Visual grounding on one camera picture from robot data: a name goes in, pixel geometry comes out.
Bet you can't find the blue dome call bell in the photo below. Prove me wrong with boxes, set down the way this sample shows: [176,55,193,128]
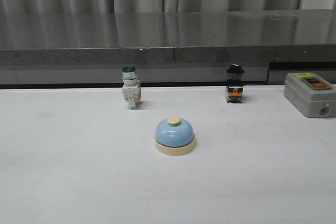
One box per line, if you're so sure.
[154,115,196,156]

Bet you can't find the grey stone counter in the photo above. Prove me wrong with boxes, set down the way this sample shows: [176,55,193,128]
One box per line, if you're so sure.
[1,9,335,88]

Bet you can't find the green push button switch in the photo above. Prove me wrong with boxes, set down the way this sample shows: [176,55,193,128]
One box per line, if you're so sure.
[122,66,141,110]

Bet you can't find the black rotary selector switch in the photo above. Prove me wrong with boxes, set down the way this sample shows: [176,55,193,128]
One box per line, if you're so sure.
[225,64,245,103]

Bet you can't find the grey on off switch box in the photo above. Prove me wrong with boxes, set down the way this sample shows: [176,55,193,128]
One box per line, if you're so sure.
[284,72,335,118]

